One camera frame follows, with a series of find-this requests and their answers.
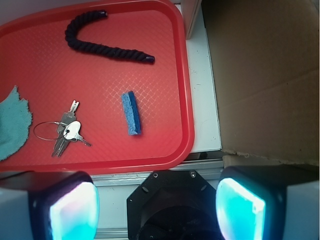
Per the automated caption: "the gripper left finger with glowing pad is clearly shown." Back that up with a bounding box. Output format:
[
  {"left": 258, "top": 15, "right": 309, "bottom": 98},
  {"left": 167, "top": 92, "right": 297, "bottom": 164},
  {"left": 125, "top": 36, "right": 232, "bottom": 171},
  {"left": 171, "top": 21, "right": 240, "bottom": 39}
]
[{"left": 0, "top": 171, "right": 100, "bottom": 240}]

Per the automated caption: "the brown cardboard box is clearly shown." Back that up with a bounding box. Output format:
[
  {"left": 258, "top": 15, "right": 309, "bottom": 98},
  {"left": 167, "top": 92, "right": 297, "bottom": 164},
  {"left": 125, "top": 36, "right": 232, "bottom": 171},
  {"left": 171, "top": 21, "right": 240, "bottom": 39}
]
[{"left": 202, "top": 0, "right": 320, "bottom": 165}]

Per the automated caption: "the teal cloth rag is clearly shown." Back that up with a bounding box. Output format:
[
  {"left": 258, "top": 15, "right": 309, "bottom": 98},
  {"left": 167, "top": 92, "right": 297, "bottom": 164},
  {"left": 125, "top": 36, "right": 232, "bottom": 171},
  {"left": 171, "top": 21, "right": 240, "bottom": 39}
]
[{"left": 0, "top": 86, "right": 32, "bottom": 161}]

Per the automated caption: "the silver key bunch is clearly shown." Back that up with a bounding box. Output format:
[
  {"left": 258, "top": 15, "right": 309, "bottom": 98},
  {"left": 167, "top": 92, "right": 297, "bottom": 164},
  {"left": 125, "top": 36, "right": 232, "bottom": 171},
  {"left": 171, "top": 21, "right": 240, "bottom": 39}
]
[{"left": 51, "top": 100, "right": 92, "bottom": 158}]

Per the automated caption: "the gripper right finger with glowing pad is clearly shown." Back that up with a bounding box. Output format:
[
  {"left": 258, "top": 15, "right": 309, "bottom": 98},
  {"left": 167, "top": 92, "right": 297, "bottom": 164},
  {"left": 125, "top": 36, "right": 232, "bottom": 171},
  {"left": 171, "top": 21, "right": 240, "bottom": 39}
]
[{"left": 215, "top": 165, "right": 320, "bottom": 240}]

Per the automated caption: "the black octagonal mount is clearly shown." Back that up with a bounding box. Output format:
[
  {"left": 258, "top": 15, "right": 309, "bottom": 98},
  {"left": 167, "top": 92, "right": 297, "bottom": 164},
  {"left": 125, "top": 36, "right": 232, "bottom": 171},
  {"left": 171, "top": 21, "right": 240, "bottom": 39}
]
[{"left": 126, "top": 170, "right": 223, "bottom": 240}]

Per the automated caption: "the red plastic tray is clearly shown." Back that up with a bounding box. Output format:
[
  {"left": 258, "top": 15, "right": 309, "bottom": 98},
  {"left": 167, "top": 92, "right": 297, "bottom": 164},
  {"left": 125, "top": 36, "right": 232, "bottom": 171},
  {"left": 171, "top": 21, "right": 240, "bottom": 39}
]
[{"left": 0, "top": 0, "right": 195, "bottom": 174}]

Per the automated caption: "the blue sponge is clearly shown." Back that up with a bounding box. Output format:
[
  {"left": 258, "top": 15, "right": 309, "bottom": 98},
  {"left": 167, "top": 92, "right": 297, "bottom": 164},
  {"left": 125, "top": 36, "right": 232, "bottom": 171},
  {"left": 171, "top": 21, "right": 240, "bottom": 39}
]
[{"left": 121, "top": 91, "right": 142, "bottom": 136}]

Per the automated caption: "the dark navy rope piece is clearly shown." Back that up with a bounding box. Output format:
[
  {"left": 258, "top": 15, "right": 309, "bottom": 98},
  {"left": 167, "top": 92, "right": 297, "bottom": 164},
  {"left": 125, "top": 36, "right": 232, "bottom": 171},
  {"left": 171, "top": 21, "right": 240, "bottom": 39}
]
[{"left": 64, "top": 9, "right": 156, "bottom": 64}]

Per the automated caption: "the thin wire key ring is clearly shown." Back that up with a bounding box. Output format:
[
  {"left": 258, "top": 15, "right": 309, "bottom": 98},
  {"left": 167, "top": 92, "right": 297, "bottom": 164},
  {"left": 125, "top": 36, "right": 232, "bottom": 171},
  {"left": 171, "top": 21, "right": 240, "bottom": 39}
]
[{"left": 33, "top": 121, "right": 66, "bottom": 142}]

